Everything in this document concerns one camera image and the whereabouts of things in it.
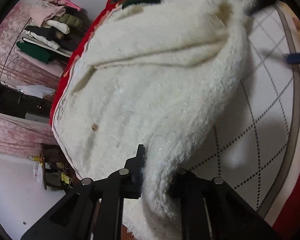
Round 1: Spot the red floral blanket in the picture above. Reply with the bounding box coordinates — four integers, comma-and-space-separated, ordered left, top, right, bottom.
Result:
49, 0, 122, 127

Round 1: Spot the white fluffy sweater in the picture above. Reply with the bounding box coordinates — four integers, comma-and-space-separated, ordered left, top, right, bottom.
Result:
52, 0, 252, 239

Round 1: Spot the pink floral curtain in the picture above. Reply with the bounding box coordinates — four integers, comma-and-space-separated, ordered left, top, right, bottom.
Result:
0, 3, 59, 158

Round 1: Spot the white patterned bed sheet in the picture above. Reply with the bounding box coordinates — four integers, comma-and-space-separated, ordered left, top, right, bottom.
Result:
181, 9, 294, 209

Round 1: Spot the pile of folded clothes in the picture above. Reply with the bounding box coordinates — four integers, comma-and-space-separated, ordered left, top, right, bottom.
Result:
16, 0, 90, 64

